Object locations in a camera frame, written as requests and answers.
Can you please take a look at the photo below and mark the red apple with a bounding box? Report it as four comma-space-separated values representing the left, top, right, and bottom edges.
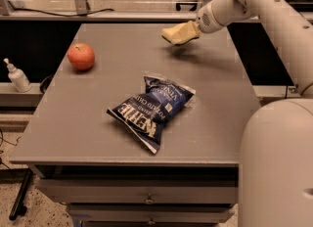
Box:
67, 43, 95, 70

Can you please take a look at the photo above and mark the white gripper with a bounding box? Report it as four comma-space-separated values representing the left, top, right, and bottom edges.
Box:
169, 2, 223, 44

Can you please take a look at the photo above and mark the grey drawer cabinet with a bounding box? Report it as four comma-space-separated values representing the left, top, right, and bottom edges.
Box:
10, 23, 259, 227

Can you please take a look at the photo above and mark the upper grey drawer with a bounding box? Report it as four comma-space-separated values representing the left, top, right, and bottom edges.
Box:
36, 179, 238, 204

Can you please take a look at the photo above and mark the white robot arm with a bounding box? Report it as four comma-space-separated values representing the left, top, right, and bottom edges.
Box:
161, 0, 313, 227

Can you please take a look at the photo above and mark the blue kettle chips bag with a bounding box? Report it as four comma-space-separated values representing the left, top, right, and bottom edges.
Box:
107, 75, 196, 154

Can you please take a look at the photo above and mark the black cable on ledge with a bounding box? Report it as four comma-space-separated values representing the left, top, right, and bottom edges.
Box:
9, 1, 115, 18

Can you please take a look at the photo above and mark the yellow sponge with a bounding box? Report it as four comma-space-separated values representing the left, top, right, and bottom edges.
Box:
161, 28, 186, 45

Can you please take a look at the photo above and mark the black floor stand leg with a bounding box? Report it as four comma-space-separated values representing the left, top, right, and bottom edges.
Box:
9, 168, 33, 221

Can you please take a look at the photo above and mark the white pump bottle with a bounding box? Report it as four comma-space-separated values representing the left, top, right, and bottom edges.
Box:
4, 58, 31, 93

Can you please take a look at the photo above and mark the lower grey drawer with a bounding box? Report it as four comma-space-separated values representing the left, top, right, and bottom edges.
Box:
67, 204, 234, 224

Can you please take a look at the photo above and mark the grey drawer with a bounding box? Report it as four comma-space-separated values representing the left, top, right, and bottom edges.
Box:
67, 204, 234, 224
36, 179, 238, 204

